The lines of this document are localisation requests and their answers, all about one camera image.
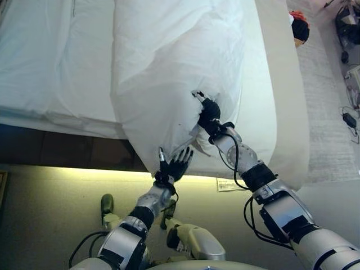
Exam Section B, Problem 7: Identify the under bed light strip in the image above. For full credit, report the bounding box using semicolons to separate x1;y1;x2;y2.
8;164;254;192

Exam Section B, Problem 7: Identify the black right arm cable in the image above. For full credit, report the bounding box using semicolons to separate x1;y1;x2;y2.
218;132;295;251

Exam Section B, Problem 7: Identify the white boxy device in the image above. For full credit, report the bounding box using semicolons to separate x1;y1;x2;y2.
345;66;360;109

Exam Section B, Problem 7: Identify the white duvet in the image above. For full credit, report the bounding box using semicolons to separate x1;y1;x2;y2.
109;0;278;180

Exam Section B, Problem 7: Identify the black wheeled machine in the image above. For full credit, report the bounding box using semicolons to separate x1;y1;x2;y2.
334;0;360;64

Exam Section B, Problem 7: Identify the beige bedspread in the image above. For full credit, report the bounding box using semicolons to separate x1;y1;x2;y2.
193;0;314;191

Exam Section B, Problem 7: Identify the black power adapter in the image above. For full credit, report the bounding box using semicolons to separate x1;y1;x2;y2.
341;106;358;128

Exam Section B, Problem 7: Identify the dark brown bed frame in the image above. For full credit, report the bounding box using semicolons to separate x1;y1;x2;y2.
0;122;150;173

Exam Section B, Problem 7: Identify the white sheeted mattress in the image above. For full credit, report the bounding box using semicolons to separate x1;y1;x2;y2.
0;0;119;139

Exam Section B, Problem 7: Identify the pale grey woven rug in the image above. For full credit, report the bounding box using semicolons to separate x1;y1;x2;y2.
285;0;360;184

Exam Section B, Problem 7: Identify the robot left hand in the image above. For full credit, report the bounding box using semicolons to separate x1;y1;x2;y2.
153;146;195;183

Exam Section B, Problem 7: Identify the black garment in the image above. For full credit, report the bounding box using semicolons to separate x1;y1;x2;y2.
291;19;311;42

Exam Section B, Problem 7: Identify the robot white torso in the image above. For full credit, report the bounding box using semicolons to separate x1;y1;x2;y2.
146;254;254;270

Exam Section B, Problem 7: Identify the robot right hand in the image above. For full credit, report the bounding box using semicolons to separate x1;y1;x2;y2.
191;89;223;136

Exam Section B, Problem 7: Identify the red garment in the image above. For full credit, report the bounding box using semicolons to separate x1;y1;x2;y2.
289;10;308;22

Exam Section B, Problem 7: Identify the white printed label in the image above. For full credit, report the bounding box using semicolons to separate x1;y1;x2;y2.
215;178;251;193

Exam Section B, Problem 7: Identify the robot right leg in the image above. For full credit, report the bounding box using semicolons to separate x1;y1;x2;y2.
159;206;226;261

